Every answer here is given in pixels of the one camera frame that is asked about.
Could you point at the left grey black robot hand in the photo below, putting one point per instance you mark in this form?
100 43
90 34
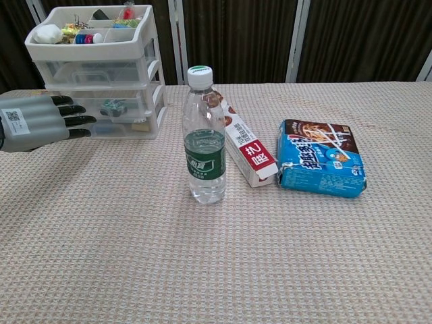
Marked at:
33 121

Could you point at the small green circuit board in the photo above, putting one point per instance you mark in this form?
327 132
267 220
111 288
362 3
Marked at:
113 108

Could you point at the clear drawer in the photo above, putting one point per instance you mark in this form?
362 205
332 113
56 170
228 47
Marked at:
135 101
60 72
121 130

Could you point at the clear top drawer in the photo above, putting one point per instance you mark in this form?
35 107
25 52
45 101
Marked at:
60 72

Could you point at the clear bottom drawer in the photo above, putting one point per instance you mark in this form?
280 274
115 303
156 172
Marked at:
121 130

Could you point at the red white toothpaste box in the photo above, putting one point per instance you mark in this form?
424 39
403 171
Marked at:
251 155

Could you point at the blue flat item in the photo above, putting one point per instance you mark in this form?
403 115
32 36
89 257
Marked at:
104 129

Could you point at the stack of colourful magnets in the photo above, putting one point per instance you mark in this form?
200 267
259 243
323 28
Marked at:
83 39

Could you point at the yellow candy wrapper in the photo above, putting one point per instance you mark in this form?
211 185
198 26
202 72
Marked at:
70 29

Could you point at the beige block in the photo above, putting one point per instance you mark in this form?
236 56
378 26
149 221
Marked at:
140 127

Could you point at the metal binder clips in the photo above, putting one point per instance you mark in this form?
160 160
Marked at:
80 23

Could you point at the small black block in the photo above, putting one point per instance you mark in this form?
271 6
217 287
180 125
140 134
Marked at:
100 14

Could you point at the green yellow packet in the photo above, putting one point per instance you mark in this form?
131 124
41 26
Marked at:
128 23

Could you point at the red item in clear bag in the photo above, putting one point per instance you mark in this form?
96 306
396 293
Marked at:
128 13

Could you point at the clear green-label water bottle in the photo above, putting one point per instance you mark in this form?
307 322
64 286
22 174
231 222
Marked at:
204 155

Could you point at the dark pleated curtain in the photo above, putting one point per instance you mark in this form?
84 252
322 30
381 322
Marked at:
236 40

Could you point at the beige woven tablecloth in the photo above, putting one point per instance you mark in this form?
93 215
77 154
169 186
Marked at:
216 263

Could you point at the blue cookie package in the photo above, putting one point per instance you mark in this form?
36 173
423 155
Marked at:
320 162

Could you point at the white plastic drawer organizer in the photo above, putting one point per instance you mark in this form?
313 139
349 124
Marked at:
87 50

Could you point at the white partition post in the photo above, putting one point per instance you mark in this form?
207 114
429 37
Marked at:
425 67
297 40
33 10
177 40

